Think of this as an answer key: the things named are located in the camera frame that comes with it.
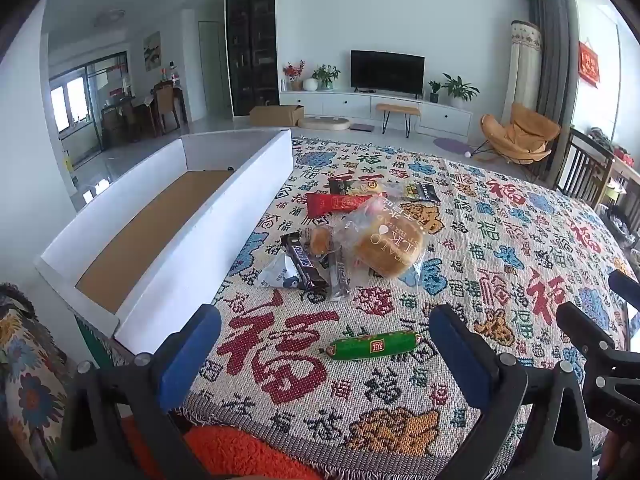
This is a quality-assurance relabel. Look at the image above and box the red flower vase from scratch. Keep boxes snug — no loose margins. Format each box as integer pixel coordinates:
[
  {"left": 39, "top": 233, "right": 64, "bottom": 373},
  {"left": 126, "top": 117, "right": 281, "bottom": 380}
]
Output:
[{"left": 282, "top": 60, "right": 306, "bottom": 92}]

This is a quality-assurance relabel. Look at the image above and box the white door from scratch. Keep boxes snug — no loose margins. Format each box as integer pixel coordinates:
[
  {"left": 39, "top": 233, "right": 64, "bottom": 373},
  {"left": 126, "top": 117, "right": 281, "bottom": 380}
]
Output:
[{"left": 199, "top": 20, "right": 231, "bottom": 116}]

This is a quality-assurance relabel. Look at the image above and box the brown cardboard box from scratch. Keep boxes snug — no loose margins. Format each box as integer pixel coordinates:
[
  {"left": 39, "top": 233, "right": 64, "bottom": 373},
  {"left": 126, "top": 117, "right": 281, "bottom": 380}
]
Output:
[{"left": 249, "top": 105, "right": 305, "bottom": 127}]

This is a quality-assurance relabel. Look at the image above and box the round beige pet bed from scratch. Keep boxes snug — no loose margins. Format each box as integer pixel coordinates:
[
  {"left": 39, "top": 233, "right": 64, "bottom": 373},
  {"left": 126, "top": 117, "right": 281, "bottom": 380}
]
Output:
[{"left": 297, "top": 116, "right": 351, "bottom": 132}]

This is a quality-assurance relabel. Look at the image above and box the printed woven blanket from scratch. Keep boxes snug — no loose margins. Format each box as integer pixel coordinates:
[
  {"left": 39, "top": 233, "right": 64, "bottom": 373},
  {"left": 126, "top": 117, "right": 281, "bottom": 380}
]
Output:
[{"left": 175, "top": 135, "right": 640, "bottom": 480}]

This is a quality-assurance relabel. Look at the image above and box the orange lounge chair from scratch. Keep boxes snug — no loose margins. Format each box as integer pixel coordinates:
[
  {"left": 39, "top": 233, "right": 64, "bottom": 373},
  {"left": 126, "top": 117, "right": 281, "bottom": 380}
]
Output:
[{"left": 472, "top": 102, "right": 562, "bottom": 166}]

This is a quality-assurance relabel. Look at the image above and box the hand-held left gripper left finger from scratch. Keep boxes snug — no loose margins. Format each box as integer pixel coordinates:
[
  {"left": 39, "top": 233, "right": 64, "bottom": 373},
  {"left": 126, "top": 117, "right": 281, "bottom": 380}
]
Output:
[{"left": 59, "top": 304, "right": 222, "bottom": 480}]

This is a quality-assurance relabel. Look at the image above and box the green sausage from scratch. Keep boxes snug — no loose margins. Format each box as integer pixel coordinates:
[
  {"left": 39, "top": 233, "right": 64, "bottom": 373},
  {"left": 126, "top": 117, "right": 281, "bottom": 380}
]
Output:
[{"left": 325, "top": 331, "right": 420, "bottom": 362}]

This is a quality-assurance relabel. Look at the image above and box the wooden bench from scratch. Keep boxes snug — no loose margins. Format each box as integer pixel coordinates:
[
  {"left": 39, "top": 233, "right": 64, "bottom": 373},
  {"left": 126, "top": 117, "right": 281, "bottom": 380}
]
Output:
[{"left": 375, "top": 103, "right": 422, "bottom": 138}]

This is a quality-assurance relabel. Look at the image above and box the dark cartoon snack packet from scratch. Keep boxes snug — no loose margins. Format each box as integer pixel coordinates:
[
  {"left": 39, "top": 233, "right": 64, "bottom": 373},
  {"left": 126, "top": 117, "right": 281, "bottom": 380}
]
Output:
[{"left": 328, "top": 175, "right": 386, "bottom": 196}]

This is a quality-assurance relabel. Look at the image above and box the milk toast bread packet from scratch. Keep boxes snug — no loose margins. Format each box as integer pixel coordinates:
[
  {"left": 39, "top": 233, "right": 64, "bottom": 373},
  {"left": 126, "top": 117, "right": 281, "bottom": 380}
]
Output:
[{"left": 332, "top": 195, "right": 426, "bottom": 281}]

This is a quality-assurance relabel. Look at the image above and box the covered standing air conditioner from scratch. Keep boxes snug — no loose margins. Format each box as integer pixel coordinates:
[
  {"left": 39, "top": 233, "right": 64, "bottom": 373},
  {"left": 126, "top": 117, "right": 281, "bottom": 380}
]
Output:
[{"left": 501, "top": 20, "right": 543, "bottom": 121}]

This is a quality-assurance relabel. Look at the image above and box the wooden dining chair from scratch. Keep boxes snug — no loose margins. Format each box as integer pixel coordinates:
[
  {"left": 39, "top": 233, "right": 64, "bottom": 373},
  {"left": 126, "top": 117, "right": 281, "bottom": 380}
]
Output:
[
  {"left": 152, "top": 82, "right": 182, "bottom": 133},
  {"left": 100, "top": 105, "right": 128, "bottom": 146}
]

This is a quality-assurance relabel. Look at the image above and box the orange fuzzy cloth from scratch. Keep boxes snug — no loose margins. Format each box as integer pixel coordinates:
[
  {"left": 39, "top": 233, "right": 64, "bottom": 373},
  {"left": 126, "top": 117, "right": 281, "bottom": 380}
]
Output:
[{"left": 120, "top": 415, "right": 321, "bottom": 480}]

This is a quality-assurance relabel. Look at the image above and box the dark wooden chair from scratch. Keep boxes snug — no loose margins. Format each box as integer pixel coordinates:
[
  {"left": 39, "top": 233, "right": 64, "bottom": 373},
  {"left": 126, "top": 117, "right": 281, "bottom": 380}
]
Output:
[{"left": 555, "top": 127, "right": 616, "bottom": 206}]

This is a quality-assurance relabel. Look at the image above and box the small bread packet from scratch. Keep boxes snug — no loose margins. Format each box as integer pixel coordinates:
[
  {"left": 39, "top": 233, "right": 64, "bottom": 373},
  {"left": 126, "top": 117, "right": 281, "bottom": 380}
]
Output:
[{"left": 305, "top": 225, "right": 341, "bottom": 258}]

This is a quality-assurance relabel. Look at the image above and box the brown pink snack bar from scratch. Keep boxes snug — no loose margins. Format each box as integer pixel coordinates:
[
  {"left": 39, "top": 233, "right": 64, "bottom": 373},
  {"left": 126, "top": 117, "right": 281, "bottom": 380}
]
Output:
[{"left": 327, "top": 252, "right": 351, "bottom": 303}]

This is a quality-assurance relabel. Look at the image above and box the purple floor mat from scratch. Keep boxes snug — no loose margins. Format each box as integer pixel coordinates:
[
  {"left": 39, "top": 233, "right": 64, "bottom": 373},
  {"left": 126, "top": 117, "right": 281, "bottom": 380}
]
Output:
[{"left": 432, "top": 137, "right": 473, "bottom": 153}]

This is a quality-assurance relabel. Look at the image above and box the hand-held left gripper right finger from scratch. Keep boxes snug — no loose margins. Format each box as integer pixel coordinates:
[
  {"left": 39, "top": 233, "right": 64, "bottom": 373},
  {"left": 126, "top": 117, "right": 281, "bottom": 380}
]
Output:
[{"left": 428, "top": 304, "right": 594, "bottom": 480}]

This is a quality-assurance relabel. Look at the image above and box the green cloth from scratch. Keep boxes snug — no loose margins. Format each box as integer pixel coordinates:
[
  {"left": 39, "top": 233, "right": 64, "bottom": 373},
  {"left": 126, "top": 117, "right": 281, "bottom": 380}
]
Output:
[{"left": 75, "top": 310, "right": 118, "bottom": 371}]

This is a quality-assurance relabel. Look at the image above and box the white television cabinet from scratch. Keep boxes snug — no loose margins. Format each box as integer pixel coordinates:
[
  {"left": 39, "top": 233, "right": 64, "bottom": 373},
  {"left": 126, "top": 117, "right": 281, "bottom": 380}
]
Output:
[{"left": 279, "top": 87, "right": 473, "bottom": 143}]

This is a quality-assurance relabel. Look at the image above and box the white cardboard box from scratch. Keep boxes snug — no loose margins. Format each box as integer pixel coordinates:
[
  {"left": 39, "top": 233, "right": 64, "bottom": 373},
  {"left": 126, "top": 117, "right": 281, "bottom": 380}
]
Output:
[{"left": 34, "top": 128, "right": 295, "bottom": 356}]

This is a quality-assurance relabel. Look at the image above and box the black glass cabinet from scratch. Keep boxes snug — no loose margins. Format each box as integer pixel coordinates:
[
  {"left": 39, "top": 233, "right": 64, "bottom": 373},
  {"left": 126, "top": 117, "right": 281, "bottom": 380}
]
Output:
[{"left": 225, "top": 0, "right": 280, "bottom": 118}]

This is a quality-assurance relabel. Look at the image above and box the floral cloth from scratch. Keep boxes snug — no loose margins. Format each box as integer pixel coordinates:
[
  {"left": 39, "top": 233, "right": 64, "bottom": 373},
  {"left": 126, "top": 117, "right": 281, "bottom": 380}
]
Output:
[{"left": 0, "top": 282, "right": 101, "bottom": 480}]

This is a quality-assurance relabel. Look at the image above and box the brown chocolate bar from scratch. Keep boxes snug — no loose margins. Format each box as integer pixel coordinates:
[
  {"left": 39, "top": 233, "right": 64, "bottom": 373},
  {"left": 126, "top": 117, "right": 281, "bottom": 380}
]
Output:
[{"left": 280, "top": 232, "right": 330, "bottom": 293}]

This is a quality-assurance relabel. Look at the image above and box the glass sliding door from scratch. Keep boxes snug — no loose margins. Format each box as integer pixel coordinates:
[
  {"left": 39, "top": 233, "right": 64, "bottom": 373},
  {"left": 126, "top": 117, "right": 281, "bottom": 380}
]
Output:
[{"left": 48, "top": 50, "right": 131, "bottom": 151}]

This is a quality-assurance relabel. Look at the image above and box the dining table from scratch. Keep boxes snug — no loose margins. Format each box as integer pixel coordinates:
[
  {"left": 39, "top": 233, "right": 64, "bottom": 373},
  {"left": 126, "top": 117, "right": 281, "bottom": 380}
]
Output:
[{"left": 131, "top": 92, "right": 188, "bottom": 128}]

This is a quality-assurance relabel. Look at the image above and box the large leafy potted plant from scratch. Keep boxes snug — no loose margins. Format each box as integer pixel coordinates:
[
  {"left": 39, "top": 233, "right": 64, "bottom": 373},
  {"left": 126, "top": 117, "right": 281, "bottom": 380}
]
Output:
[{"left": 442, "top": 74, "right": 480, "bottom": 108}]

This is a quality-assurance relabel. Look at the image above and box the grey curtain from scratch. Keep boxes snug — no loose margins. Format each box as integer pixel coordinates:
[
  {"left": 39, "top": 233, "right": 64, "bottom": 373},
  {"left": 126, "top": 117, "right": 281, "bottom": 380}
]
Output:
[{"left": 527, "top": 0, "right": 581, "bottom": 126}]

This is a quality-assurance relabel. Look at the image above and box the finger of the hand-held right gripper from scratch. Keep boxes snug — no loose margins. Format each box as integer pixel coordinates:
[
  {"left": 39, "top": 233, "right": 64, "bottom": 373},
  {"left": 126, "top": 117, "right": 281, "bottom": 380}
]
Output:
[
  {"left": 609, "top": 270, "right": 640, "bottom": 306},
  {"left": 556, "top": 301, "right": 621, "bottom": 361}
]

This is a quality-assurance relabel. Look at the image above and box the white blue triangular packet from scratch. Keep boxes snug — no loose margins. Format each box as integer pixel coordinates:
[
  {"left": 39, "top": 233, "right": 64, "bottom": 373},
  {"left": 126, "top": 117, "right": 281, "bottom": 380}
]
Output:
[{"left": 252, "top": 252, "right": 303, "bottom": 291}]

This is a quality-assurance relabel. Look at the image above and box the red snack packet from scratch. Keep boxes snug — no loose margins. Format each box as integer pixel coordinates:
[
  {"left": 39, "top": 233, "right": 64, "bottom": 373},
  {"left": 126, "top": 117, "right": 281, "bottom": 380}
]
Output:
[{"left": 306, "top": 191, "right": 386, "bottom": 219}]

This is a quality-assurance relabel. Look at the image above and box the wall painting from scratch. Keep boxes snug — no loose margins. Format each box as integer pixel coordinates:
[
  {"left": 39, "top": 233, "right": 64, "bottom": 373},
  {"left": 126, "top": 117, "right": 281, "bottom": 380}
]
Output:
[{"left": 143, "top": 31, "right": 162, "bottom": 72}]

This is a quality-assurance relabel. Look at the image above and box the red wall hanging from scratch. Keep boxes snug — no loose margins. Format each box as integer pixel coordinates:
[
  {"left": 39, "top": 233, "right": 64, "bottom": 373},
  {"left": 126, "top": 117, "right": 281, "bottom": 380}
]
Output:
[{"left": 578, "top": 40, "right": 602, "bottom": 88}]

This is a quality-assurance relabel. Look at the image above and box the black snack packet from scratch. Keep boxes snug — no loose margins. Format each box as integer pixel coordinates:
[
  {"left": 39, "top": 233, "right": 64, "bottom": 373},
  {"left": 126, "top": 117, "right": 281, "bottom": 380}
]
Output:
[{"left": 404, "top": 181, "right": 442, "bottom": 204}]

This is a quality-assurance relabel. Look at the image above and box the flat screen television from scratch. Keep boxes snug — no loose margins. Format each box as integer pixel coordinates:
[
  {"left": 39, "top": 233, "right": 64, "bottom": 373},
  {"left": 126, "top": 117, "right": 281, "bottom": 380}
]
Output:
[{"left": 350, "top": 50, "right": 426, "bottom": 96}]

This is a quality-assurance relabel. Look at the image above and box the green potted plant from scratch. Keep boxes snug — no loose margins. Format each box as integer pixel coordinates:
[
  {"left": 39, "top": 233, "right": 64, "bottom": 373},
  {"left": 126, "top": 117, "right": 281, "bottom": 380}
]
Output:
[{"left": 312, "top": 64, "right": 341, "bottom": 91}]

